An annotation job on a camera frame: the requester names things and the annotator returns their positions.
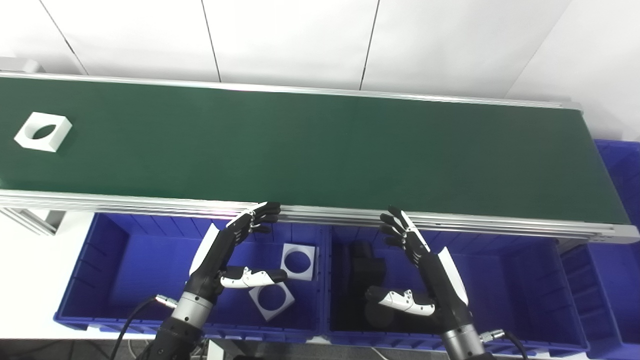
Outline small white box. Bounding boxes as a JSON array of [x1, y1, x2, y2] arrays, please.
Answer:
[[206, 339, 241, 360]]

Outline blue bin holding black parts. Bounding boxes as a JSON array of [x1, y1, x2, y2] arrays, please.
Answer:
[[325, 225, 591, 358]]

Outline aluminium conveyor support leg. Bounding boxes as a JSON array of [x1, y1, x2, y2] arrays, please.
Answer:
[[0, 207, 66, 236]]

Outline white square part round hole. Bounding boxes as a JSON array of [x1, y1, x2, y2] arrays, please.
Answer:
[[280, 243, 317, 282], [14, 112, 73, 153], [248, 281, 296, 322]]

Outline black block cylinder part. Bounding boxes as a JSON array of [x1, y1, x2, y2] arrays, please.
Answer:
[[348, 241, 387, 288]]

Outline blue bin holding white parts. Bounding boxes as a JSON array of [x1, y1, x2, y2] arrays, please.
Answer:
[[54, 212, 331, 343]]

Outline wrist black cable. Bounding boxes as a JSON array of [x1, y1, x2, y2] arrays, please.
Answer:
[[109, 294, 179, 360], [479, 328, 530, 360]]

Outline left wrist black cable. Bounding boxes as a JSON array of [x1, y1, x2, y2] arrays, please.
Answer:
[[109, 294, 179, 360]]

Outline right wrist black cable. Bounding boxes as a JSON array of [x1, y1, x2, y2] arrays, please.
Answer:
[[479, 328, 530, 360]]

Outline empty blue bin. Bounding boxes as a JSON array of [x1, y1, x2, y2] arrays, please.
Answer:
[[560, 139, 640, 360]]

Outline black round part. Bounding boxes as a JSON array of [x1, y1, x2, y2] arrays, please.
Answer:
[[364, 300, 401, 328]]

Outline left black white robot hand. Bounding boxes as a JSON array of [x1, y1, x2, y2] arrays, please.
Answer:
[[187, 202, 289, 302]]

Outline grey conveyor end box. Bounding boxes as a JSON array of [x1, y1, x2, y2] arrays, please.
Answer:
[[0, 56, 45, 75]]

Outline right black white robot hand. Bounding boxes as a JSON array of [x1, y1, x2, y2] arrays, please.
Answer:
[[366, 206, 474, 334]]

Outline green conveyor belt aluminium frame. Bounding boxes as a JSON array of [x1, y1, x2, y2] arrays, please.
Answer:
[[0, 71, 640, 246]]

